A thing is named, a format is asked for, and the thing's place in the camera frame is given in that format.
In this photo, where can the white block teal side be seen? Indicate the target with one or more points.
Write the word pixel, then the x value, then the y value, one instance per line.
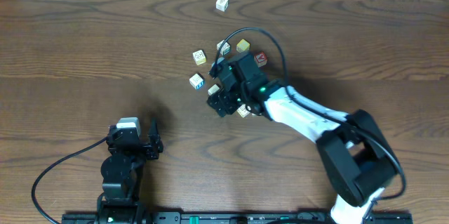
pixel 225 49

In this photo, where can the white block red side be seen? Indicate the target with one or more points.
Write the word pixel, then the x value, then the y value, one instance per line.
pixel 213 89

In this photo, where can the red letter A block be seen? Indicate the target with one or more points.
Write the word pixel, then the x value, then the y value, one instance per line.
pixel 260 59

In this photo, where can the yellow topped wooden block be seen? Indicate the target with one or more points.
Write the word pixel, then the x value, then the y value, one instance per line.
pixel 242 46

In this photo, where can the cream block yellow side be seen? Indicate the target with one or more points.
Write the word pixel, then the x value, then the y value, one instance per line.
pixel 199 57

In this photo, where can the white block blue side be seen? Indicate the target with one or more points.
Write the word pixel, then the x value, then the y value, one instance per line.
pixel 196 81

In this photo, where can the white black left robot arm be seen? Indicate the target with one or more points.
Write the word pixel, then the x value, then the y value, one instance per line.
pixel 122 172

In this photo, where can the cream block with red drawing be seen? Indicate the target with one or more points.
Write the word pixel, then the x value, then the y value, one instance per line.
pixel 242 111

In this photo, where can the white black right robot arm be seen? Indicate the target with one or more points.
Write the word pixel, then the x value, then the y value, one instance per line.
pixel 356 156

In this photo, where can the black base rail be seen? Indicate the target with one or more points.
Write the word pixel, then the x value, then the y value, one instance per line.
pixel 171 217

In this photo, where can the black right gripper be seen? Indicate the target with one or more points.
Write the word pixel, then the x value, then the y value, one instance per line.
pixel 221 99

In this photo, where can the white block at far top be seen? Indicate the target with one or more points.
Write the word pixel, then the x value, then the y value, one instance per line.
pixel 222 5

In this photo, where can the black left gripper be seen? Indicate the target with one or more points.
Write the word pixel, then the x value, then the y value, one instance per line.
pixel 141 148

